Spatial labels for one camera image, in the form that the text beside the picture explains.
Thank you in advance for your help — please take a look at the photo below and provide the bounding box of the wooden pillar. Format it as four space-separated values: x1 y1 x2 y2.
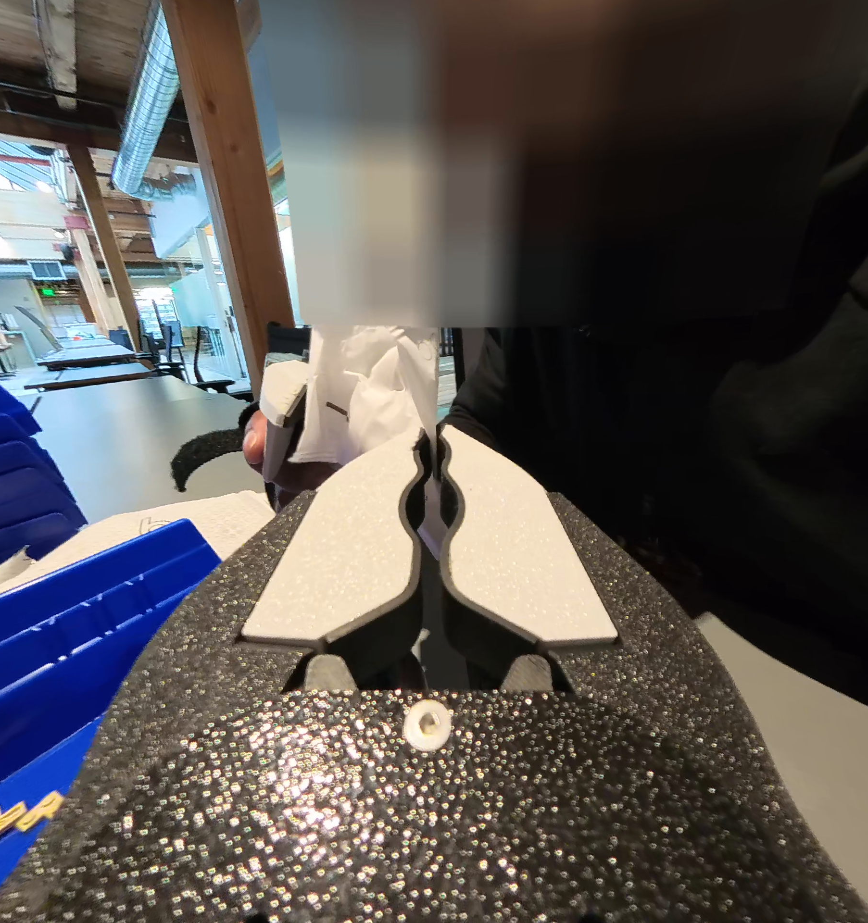
160 0 299 377

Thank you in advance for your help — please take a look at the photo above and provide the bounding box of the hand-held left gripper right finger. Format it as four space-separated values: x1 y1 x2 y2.
436 425 620 646

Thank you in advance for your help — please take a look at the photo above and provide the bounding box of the black office chair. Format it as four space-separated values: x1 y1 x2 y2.
265 321 312 365

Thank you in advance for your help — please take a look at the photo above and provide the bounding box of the blue plastic bin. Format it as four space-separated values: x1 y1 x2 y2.
0 516 223 897

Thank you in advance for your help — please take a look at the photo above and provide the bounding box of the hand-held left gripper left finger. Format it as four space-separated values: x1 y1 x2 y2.
239 431 432 646

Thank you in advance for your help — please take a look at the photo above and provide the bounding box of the person's black jacket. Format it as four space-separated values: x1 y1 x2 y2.
440 0 868 716

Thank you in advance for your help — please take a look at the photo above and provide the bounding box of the stack of blue bins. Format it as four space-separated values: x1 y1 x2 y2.
0 359 90 586

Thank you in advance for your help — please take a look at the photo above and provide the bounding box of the silver ventilation duct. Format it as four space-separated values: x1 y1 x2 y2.
108 0 184 204

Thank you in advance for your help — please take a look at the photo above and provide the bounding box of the slim wooden post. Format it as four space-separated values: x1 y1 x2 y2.
64 143 144 349

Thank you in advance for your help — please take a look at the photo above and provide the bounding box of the person's right hand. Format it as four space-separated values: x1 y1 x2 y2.
241 407 337 514

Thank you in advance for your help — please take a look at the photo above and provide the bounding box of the pile of tan toy bricks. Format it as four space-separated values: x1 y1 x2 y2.
0 790 68 846

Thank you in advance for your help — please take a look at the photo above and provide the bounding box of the person's right forearm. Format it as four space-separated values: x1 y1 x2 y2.
440 326 523 449

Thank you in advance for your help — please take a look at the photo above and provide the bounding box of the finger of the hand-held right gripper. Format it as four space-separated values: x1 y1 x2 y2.
261 359 312 426

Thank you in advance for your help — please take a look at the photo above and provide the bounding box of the grey desk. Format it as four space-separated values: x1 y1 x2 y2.
21 374 868 923

